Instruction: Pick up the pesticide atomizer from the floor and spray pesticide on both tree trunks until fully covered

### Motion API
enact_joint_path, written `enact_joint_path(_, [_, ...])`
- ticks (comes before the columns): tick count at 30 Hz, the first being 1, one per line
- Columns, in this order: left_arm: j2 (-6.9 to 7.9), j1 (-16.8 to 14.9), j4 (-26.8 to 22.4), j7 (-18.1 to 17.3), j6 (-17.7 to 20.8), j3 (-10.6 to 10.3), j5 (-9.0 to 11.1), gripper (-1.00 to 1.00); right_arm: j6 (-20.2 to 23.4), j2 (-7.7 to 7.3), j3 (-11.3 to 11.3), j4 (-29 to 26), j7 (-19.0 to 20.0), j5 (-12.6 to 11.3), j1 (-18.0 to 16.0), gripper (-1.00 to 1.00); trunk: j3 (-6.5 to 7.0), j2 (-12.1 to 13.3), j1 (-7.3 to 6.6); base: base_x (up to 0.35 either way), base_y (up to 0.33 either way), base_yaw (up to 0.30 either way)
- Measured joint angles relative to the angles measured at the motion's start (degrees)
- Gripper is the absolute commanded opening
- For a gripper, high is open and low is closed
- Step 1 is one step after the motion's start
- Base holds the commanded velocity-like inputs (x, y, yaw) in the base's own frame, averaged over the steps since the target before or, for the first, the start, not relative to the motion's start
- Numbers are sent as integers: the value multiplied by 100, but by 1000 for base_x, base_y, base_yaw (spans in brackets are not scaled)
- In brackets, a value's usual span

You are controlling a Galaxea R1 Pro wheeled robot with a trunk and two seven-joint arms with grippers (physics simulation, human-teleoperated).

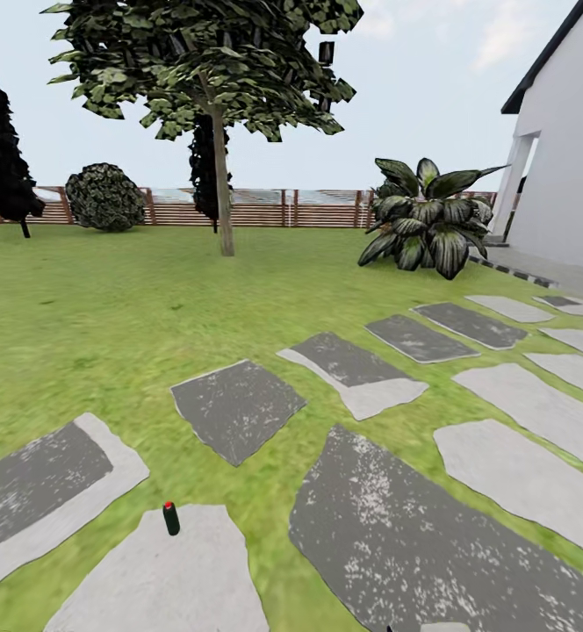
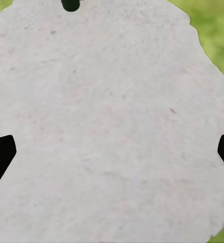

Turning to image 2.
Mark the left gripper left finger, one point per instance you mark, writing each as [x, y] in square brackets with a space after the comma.
[7, 152]

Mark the pesticide atomizer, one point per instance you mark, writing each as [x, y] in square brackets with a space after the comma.
[71, 5]

